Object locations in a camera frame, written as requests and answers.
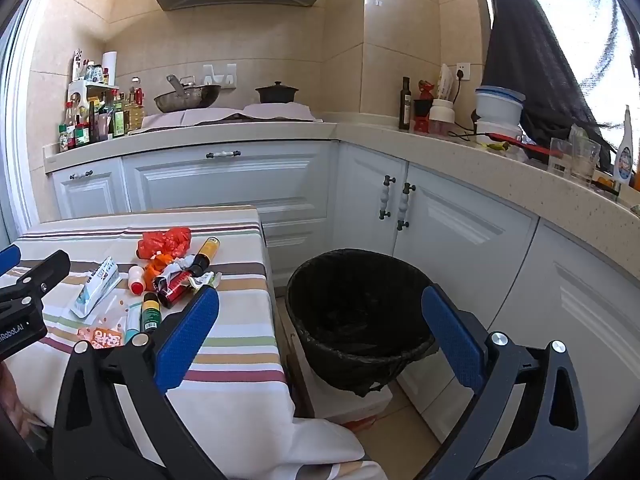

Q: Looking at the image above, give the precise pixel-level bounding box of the white bucket blue rim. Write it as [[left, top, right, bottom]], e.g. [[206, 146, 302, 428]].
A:
[[474, 86, 526, 123]]

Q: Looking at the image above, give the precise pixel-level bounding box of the red handled utensil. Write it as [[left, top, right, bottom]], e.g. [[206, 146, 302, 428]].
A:
[[487, 132, 551, 158]]

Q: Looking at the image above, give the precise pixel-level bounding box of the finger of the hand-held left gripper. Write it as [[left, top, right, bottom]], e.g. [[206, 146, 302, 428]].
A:
[[0, 244, 22, 277], [0, 249, 71, 317]]

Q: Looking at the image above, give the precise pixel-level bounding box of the red plastic bag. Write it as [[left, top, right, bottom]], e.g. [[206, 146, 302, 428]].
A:
[[137, 226, 193, 261]]

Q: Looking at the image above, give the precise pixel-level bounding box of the striped tablecloth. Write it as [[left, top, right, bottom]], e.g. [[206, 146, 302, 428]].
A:
[[0, 205, 386, 480]]

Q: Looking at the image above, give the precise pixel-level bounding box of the white tube green print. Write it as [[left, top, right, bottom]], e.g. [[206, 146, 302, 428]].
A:
[[174, 255, 202, 278]]

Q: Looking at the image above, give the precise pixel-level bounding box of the white plastic tub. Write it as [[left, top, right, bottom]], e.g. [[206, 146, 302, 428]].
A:
[[475, 121, 523, 146]]

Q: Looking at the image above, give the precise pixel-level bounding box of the steel wok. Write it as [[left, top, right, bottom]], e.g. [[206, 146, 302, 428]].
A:
[[153, 75, 222, 113]]

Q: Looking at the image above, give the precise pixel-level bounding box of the black power cable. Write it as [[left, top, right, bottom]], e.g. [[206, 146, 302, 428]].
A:
[[447, 69, 488, 146]]

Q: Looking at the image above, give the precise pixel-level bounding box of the yellow cooking oil jug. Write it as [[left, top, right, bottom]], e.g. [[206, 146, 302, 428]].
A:
[[125, 77, 147, 133]]

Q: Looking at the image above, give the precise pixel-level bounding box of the pale teal tube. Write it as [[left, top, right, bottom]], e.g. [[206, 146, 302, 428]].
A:
[[125, 305, 142, 345]]

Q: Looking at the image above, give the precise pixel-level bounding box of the white rice paddle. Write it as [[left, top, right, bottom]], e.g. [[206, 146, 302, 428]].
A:
[[436, 64, 455, 102]]

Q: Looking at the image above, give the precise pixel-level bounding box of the bright window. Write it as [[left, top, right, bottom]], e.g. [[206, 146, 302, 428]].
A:
[[510, 0, 638, 161]]

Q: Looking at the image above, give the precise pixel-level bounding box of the white blue toothpaste box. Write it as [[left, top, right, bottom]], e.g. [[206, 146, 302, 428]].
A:
[[69, 256, 122, 318]]

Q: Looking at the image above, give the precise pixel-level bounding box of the dark olive oil bottle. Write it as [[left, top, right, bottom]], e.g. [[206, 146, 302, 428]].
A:
[[398, 76, 412, 131]]

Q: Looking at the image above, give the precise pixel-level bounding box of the yellow label brown bottle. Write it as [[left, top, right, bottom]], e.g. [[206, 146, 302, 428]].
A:
[[192, 236, 222, 273]]

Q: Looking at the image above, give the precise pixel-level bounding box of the green black small can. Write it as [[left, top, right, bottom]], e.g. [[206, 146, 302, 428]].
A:
[[141, 291, 162, 333]]

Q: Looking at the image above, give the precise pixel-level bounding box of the green white wrapper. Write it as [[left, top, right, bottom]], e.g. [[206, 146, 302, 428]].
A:
[[192, 271, 223, 291]]

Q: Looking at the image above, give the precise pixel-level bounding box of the clear plastic wrapper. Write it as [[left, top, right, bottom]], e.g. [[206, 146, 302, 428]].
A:
[[90, 300, 143, 332]]

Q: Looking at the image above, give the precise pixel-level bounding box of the white stove cover cloth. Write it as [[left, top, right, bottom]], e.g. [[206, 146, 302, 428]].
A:
[[142, 104, 323, 128]]

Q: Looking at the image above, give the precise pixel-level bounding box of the black lidded pot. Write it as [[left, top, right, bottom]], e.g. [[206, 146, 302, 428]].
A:
[[255, 81, 299, 106]]

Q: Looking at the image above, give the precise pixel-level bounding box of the clear drinking glass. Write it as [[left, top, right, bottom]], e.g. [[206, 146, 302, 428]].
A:
[[570, 135, 601, 183], [549, 137, 573, 177]]

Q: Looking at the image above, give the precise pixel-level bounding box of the orange printed packet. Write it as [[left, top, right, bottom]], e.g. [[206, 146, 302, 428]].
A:
[[77, 326, 123, 350]]

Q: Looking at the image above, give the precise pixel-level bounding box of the white wall rack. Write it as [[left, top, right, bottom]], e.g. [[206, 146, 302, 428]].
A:
[[202, 63, 237, 88]]

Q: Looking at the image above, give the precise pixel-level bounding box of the red black utensil holder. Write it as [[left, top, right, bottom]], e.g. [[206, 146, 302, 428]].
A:
[[413, 80, 435, 133]]

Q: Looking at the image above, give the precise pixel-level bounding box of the white spice rack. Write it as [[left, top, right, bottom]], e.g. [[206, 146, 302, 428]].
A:
[[67, 80, 121, 121]]

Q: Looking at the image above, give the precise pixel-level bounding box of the white door frame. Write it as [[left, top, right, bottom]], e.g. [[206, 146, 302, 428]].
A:
[[0, 0, 56, 241]]

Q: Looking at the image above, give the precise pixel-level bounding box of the white ceramic jar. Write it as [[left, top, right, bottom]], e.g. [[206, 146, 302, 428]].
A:
[[429, 99, 456, 136]]

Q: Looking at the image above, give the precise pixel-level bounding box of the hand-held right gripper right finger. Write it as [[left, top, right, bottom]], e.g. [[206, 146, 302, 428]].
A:
[[415, 284, 591, 480]]

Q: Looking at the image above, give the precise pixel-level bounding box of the group of condiment bottles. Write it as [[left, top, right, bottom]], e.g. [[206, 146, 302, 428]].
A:
[[57, 50, 146, 153]]

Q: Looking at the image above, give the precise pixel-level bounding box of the white blue label bottle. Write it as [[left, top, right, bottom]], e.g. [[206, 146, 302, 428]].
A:
[[616, 105, 636, 183]]

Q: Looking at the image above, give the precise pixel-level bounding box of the red spray can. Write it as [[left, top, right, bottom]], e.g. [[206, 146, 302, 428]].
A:
[[159, 270, 193, 309]]

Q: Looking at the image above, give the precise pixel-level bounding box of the orange plastic bag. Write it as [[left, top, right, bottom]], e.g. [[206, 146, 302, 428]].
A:
[[145, 254, 176, 291]]

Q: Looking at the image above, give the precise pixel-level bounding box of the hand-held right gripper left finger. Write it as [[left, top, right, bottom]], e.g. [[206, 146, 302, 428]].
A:
[[52, 285, 236, 480]]

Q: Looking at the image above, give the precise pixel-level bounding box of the black trash bin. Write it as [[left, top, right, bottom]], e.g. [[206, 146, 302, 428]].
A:
[[286, 248, 437, 397]]

